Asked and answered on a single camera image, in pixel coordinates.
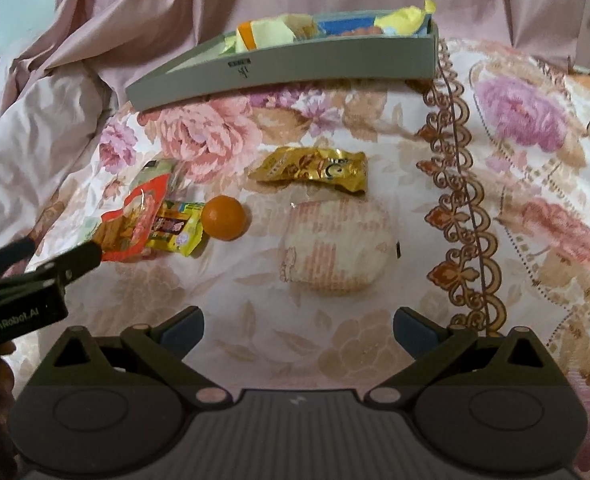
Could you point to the yellow green candy packet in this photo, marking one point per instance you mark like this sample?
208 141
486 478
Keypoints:
177 227

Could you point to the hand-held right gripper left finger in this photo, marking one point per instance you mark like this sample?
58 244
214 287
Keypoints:
185 324

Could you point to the yellow crinkled packet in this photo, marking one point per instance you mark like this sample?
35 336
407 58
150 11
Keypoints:
405 19

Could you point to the round pastry clear packet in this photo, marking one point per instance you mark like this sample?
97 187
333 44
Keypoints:
337 247

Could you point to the gold snack packet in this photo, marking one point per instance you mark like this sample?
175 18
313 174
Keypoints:
310 167

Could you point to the orange mandarin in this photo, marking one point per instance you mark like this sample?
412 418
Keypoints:
223 217

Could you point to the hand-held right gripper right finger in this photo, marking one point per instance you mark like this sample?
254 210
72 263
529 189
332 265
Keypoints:
414 332

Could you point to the red snack packet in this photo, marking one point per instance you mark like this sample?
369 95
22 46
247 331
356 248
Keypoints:
130 220

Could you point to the pale pink duvet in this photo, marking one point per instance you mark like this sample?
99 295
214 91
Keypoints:
30 150

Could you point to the grey cardboard box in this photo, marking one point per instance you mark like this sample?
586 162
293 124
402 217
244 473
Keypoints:
300 67

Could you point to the blue packet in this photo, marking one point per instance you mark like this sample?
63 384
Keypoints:
345 27

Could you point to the yellow orange cake packet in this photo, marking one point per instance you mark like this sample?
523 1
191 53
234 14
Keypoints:
270 32

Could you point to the floral bedsheet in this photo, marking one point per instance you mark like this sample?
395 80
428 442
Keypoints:
500 185

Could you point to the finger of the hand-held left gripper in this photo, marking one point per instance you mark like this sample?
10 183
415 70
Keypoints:
77 262
10 257

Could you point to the pink satin sheet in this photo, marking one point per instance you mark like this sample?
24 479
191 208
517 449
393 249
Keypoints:
175 5

